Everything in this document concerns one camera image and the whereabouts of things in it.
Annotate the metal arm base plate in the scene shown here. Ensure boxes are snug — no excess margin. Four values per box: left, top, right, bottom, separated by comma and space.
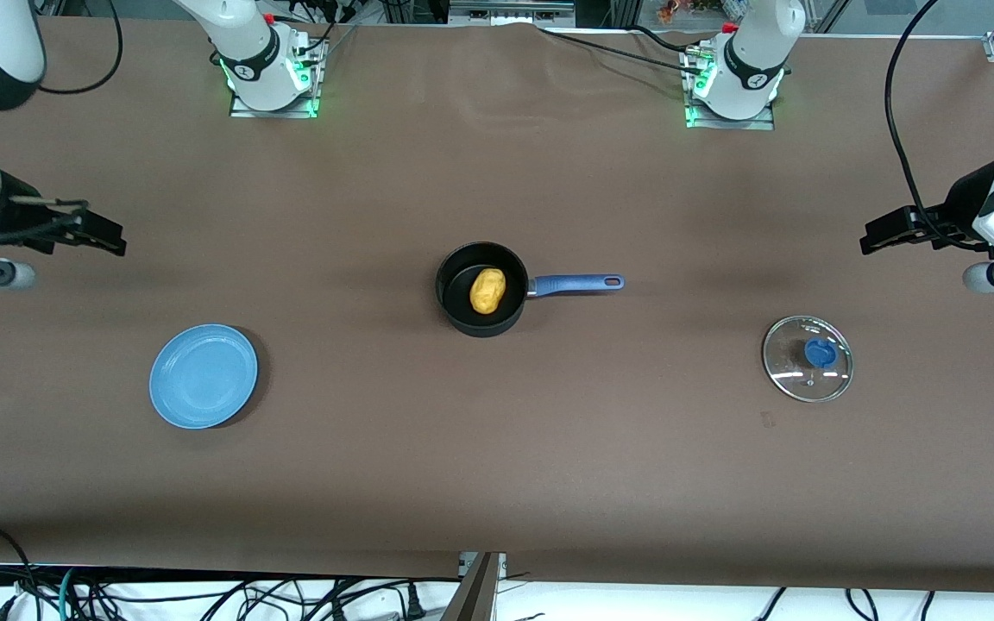
228, 34, 323, 120
684, 43, 777, 131

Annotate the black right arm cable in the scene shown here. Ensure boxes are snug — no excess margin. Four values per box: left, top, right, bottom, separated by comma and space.
9, 0, 124, 244

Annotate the black pot with blue handle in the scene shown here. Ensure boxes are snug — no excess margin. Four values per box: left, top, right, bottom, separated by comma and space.
435, 241, 626, 339

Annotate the aluminium frame rail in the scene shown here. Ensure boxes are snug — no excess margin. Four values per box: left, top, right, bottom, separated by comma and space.
449, 0, 576, 25

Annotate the blue round plate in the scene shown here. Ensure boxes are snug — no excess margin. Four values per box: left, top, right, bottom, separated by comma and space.
149, 324, 259, 430

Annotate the yellow potato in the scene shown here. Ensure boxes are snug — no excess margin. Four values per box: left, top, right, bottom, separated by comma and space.
469, 267, 507, 317

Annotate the metal frame post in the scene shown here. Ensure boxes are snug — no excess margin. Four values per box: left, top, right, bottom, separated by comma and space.
440, 552, 507, 621

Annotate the brown table cover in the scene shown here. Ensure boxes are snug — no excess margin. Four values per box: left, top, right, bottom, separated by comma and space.
0, 17, 994, 596

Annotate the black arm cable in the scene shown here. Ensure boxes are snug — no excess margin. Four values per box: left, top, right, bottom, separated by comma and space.
886, 0, 994, 253
9, 0, 124, 244

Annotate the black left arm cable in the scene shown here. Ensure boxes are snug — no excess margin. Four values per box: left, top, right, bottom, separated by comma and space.
886, 0, 994, 253

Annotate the glass lid with blue knob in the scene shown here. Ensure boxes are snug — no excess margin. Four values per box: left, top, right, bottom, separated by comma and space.
762, 316, 855, 405

